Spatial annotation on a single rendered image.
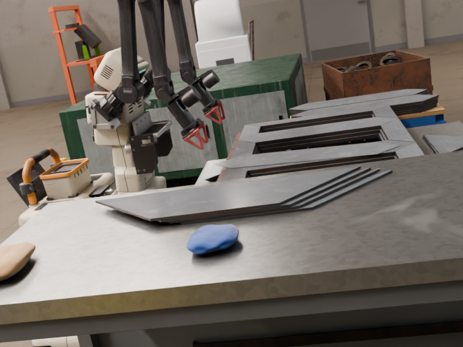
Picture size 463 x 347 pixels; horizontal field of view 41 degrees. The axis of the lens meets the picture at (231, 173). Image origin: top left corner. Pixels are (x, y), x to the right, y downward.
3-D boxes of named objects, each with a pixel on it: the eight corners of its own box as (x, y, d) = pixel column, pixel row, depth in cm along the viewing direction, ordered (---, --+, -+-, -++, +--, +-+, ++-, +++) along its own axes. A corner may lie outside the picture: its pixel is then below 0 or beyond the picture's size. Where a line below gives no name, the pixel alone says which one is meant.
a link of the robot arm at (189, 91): (161, 88, 235) (155, 92, 226) (184, 70, 231) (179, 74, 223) (180, 113, 237) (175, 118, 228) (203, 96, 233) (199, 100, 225)
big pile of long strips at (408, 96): (428, 96, 349) (428, 85, 347) (444, 109, 311) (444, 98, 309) (290, 116, 361) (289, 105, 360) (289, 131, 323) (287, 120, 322)
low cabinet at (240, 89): (78, 202, 549) (56, 112, 527) (140, 148, 723) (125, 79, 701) (303, 176, 508) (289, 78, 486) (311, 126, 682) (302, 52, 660)
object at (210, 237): (196, 235, 128) (193, 222, 127) (242, 230, 126) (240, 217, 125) (184, 260, 116) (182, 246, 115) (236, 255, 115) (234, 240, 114)
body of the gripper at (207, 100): (219, 100, 277) (209, 87, 276) (215, 104, 268) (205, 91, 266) (208, 108, 279) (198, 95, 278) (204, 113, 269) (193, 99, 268)
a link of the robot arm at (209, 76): (185, 72, 275) (181, 75, 267) (205, 57, 272) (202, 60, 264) (201, 94, 277) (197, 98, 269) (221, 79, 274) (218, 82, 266)
